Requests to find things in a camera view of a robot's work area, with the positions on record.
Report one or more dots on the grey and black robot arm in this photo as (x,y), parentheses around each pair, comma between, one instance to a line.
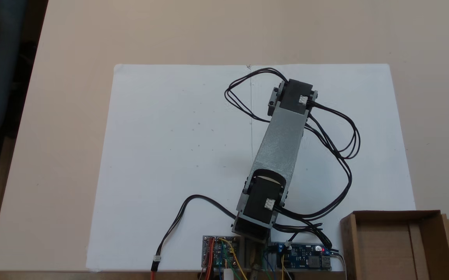
(283,136)

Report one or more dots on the white cylinder plug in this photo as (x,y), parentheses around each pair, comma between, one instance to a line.
(228,274)

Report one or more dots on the blue circuit board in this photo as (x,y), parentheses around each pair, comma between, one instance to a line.
(306,257)

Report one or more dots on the brown cardboard box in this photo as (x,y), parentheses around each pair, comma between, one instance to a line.
(388,245)

